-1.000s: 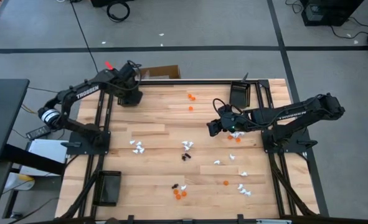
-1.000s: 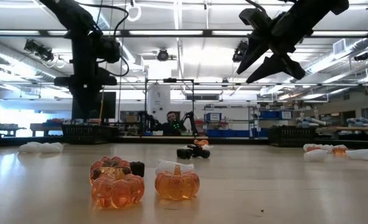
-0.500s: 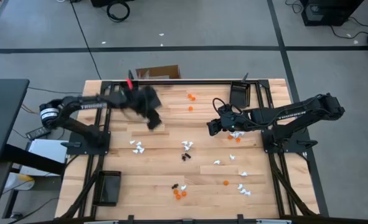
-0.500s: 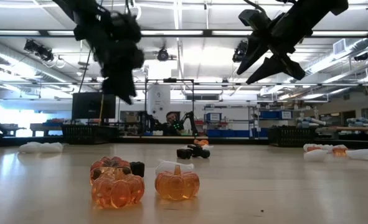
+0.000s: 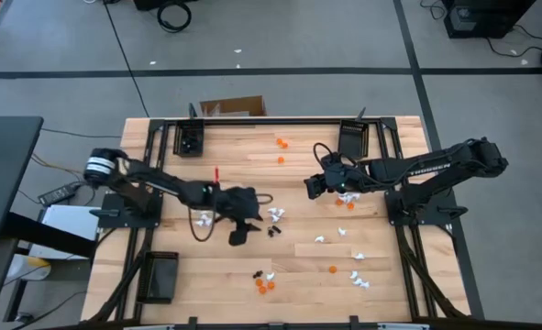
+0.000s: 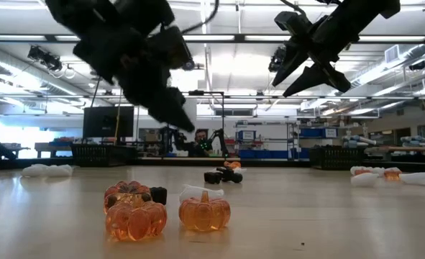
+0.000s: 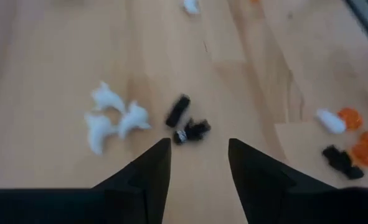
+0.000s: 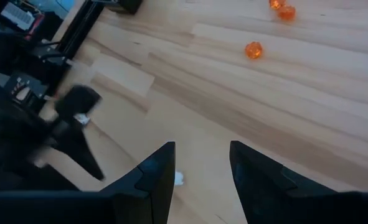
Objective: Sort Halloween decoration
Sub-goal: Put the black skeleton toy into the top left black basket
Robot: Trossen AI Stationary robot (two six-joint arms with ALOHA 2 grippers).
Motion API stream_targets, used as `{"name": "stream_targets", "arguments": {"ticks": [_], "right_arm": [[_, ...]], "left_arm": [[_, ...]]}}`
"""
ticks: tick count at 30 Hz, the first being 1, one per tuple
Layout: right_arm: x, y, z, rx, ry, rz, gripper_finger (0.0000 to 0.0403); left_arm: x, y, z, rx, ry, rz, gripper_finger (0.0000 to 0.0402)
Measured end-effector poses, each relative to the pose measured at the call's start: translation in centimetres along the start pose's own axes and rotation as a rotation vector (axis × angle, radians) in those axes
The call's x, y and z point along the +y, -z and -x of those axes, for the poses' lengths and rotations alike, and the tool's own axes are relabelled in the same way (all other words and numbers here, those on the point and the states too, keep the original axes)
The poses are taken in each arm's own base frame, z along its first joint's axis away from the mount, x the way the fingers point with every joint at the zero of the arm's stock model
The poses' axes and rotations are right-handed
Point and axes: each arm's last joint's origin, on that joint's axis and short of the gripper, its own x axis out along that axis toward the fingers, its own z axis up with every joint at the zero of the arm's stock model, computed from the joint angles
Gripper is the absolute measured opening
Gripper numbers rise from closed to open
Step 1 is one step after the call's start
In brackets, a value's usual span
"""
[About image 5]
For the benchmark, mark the black equipment box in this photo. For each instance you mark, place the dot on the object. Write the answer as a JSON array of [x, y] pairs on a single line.
[[160, 3]]

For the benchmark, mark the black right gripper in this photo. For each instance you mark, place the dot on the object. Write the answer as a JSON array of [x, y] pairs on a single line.
[[330, 181]]

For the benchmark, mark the black monitor left edge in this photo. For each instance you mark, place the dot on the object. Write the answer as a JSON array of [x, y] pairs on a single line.
[[4, 174]]

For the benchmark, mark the white box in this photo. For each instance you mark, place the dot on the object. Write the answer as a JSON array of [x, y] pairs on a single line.
[[71, 220]]

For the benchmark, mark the white and yellow bag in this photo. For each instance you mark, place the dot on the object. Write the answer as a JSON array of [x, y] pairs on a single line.
[[27, 270]]

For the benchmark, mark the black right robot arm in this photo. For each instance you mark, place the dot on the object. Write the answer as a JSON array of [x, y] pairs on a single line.
[[435, 167]]

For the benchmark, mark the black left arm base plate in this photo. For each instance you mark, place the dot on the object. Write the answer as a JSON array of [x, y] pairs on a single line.
[[112, 222]]

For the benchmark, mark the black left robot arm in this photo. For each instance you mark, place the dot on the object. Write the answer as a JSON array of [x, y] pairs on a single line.
[[160, 181]]

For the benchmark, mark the black desk leg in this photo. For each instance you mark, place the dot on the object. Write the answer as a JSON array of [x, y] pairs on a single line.
[[50, 234]]

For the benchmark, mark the black equipment case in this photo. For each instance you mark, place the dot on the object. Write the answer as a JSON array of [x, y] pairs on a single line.
[[481, 18]]

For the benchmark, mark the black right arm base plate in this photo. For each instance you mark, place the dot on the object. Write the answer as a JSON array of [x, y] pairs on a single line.
[[442, 221]]

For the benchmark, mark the black power strip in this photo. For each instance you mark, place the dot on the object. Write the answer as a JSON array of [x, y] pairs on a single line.
[[58, 194]]

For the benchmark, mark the red tape tag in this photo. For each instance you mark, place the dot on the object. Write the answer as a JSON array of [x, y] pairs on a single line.
[[216, 175]]

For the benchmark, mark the brown cardboard box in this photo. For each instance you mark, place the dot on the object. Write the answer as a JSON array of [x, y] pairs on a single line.
[[238, 106]]

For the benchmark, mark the black plastic tray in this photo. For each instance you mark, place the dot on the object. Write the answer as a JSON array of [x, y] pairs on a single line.
[[189, 137], [353, 139], [158, 277]]

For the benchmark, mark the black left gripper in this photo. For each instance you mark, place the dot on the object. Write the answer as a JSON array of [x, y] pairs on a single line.
[[238, 204]]

